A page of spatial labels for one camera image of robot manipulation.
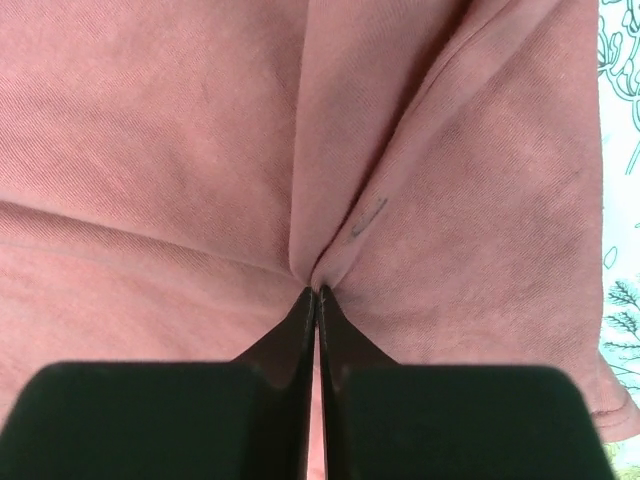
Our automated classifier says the dusty rose t-shirt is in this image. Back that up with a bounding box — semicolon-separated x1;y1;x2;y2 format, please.
1;1;639;479

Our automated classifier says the floral patterned table mat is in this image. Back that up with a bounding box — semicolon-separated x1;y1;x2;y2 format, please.
598;0;639;402

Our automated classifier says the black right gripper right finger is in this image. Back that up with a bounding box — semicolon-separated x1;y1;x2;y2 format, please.
317;287;613;479

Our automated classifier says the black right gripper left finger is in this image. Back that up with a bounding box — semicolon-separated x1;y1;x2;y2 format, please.
1;289;316;479

